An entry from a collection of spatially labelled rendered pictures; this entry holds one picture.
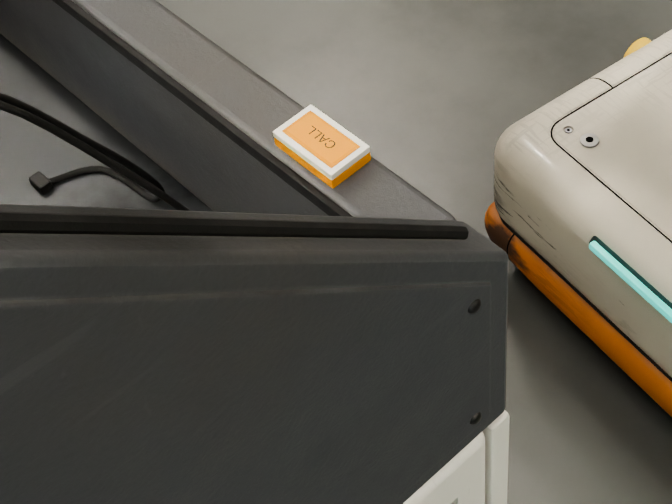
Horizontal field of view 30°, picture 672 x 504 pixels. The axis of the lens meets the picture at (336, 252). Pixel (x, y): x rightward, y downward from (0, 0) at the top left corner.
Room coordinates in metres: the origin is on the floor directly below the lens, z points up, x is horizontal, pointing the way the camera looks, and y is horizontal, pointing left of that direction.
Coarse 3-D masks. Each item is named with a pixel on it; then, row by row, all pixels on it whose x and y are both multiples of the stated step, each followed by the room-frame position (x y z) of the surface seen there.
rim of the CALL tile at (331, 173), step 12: (312, 108) 0.52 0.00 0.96; (288, 120) 0.51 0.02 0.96; (324, 120) 0.51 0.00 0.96; (276, 132) 0.50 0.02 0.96; (348, 132) 0.49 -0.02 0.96; (288, 144) 0.49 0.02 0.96; (360, 144) 0.48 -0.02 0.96; (300, 156) 0.48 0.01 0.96; (312, 156) 0.48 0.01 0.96; (348, 156) 0.48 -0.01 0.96; (360, 156) 0.48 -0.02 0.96; (324, 168) 0.47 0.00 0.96; (336, 168) 0.47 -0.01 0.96
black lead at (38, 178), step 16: (0, 96) 0.52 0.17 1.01; (16, 112) 0.51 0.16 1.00; (32, 112) 0.53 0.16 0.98; (48, 128) 0.51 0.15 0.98; (64, 128) 0.54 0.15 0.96; (80, 144) 0.51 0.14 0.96; (96, 144) 0.55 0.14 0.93; (112, 160) 0.52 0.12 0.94; (128, 160) 0.56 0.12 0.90; (32, 176) 0.62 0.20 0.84; (64, 176) 0.62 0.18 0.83; (112, 176) 0.61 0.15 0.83; (128, 176) 0.52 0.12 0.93; (144, 176) 0.57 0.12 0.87; (144, 192) 0.59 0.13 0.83; (160, 192) 0.52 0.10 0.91; (176, 208) 0.52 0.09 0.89
